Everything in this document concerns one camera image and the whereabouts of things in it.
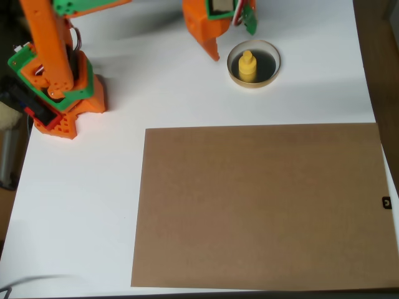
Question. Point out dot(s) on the orange gripper black servo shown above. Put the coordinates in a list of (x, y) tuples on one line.
[(206, 29)]

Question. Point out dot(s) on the small yellow plastic knob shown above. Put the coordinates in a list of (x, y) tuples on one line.
[(247, 67)]

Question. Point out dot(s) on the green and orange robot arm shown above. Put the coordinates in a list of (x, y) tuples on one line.
[(46, 46)]

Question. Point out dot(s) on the round dish with gold rim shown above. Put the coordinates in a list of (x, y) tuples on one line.
[(268, 67)]

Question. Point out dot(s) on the brown cardboard sheet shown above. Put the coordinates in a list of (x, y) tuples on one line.
[(258, 205)]

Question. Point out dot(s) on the small black tag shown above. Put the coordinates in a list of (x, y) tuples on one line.
[(386, 203)]

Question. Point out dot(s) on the grey metal cylinder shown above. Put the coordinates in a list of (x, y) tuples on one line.
[(9, 162)]

